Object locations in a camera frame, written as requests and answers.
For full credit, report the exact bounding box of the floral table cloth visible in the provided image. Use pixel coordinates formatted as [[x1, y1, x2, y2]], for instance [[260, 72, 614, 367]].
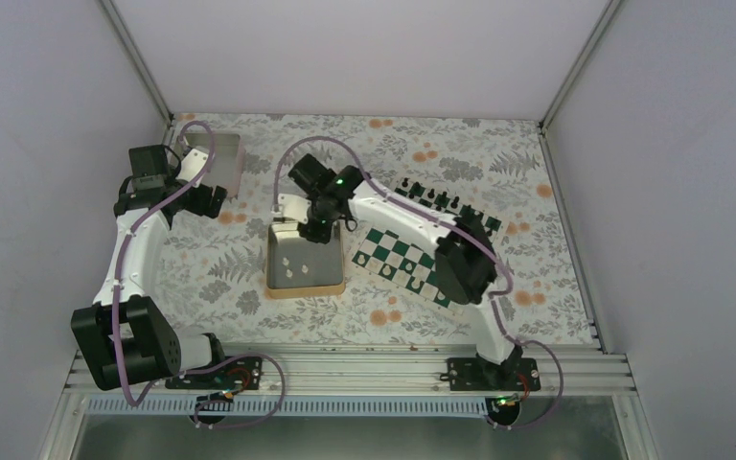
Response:
[[153, 113, 595, 346]]

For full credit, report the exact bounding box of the green white chess board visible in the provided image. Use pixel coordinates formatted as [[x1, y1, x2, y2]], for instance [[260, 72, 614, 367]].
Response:
[[352, 176, 503, 311]]

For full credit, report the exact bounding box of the yellow rimmed metal tray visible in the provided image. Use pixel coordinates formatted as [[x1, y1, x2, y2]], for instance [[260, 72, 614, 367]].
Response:
[[264, 221, 346, 299]]

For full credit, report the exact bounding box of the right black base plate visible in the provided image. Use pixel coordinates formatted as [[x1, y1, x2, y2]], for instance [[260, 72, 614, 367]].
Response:
[[439, 357, 541, 392]]

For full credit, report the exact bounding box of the pink rimmed metal tray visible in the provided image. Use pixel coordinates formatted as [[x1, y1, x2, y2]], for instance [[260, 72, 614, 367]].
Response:
[[172, 131, 245, 199]]

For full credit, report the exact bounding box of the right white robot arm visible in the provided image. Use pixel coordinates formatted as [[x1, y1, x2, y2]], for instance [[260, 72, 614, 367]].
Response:
[[272, 154, 522, 390]]

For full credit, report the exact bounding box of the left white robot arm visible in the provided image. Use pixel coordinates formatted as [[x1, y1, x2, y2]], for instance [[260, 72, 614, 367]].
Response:
[[70, 145, 229, 390]]

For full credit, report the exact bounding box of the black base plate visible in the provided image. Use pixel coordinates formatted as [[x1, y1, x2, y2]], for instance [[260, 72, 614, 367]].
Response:
[[165, 356, 263, 392], [439, 357, 541, 392]]

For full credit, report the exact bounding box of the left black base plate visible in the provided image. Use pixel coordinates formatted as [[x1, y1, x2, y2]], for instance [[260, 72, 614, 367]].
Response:
[[165, 356, 263, 392]]

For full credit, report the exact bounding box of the aluminium mounting rail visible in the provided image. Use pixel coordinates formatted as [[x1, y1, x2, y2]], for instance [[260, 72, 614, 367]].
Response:
[[62, 345, 637, 398]]

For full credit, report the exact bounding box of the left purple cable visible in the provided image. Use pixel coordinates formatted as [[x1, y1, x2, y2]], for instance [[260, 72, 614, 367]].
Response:
[[108, 120, 287, 431]]

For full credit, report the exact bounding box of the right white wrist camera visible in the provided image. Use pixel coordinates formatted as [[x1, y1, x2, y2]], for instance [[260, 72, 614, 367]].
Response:
[[271, 194, 311, 223]]

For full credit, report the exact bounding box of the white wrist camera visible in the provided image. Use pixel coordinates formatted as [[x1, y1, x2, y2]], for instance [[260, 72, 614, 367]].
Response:
[[271, 194, 311, 223], [176, 148, 210, 182]]

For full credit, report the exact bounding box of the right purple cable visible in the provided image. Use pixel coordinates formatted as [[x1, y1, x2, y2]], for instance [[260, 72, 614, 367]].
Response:
[[271, 135, 566, 433]]

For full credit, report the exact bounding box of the purple cable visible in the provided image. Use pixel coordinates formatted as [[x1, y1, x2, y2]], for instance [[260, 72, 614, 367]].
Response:
[[108, 120, 287, 431], [271, 135, 566, 433]]

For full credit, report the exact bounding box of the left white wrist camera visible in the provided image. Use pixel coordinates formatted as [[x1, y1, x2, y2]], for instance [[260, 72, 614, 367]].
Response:
[[176, 148, 210, 182]]

